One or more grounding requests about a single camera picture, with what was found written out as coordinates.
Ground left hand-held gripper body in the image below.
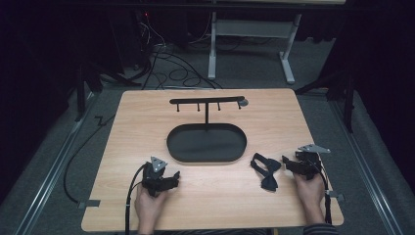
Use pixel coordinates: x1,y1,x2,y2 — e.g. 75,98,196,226
141,156,174,198

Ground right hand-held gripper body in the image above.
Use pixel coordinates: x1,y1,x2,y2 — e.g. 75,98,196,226
295,143,332,181

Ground black bow tie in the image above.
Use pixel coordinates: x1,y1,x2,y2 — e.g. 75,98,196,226
250,152,283,193

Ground black hook rack with tray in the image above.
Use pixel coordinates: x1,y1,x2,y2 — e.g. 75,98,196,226
165,95,250,164

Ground person's left hand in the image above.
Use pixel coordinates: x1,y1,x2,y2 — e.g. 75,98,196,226
134,185,169,229

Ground person's right hand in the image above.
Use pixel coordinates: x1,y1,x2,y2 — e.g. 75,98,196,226
293,171,326,227

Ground grey tape piece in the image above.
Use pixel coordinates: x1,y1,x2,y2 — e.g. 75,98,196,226
77,199,101,210
327,190,346,202

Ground person's striped right sleeve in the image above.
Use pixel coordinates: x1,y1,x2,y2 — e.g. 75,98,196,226
302,222,341,235

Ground black tripod stand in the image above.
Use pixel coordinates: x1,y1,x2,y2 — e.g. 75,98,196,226
295,69,356,134
73,61,142,123

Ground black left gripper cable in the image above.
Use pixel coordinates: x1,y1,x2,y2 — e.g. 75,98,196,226
124,163,149,235

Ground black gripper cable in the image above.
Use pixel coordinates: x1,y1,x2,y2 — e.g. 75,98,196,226
313,162,333,225
124,163,149,235

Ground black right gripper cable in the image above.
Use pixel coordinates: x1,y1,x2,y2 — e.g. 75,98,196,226
313,162,333,225

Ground metal floor rail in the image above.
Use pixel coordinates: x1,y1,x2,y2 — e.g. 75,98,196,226
13,94,99,235
328,99,405,235

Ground black floor cable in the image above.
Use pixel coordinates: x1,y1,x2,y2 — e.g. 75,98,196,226
63,113,115,204

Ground tangle of black floor cables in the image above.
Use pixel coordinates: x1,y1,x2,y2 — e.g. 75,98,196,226
139,13,223,91

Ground white desk frame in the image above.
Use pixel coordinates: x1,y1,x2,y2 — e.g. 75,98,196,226
207,12,303,85

